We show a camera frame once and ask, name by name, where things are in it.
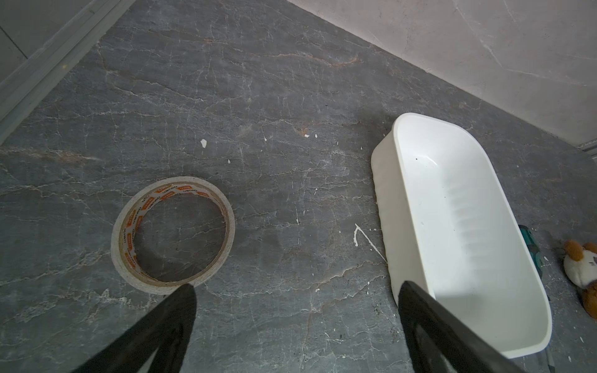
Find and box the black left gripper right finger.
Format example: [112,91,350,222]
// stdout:
[398,281,522,372]

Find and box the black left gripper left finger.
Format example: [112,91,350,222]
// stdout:
[75,284,197,372]

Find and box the green handled screwdriver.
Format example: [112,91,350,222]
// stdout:
[519,225,556,373]

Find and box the white plastic bin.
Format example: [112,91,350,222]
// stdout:
[371,113,552,358]

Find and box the beige tape roll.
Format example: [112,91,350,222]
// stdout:
[110,177,236,295]

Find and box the small brown white plush toy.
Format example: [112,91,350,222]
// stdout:
[564,240,596,319]

